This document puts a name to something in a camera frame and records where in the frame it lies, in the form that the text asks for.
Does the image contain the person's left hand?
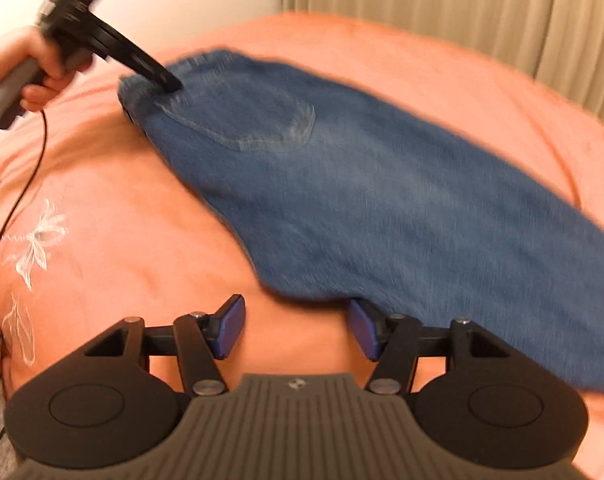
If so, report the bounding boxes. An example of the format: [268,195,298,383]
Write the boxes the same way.
[0,24,93,112]

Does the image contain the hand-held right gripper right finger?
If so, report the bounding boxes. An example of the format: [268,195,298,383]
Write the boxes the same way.
[348,299,512,396]

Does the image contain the blue denim pants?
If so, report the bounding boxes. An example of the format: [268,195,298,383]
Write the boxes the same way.
[118,49,604,396]

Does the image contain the orange bed sheet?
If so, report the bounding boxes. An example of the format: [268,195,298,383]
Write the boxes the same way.
[0,10,604,443]

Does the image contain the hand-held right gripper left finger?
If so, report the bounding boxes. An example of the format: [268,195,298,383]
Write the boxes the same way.
[84,294,247,397]

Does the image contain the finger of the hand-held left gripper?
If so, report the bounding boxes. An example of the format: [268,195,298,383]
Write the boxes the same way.
[89,9,183,95]

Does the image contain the black cable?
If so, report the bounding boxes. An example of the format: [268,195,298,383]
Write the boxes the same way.
[0,107,50,286]

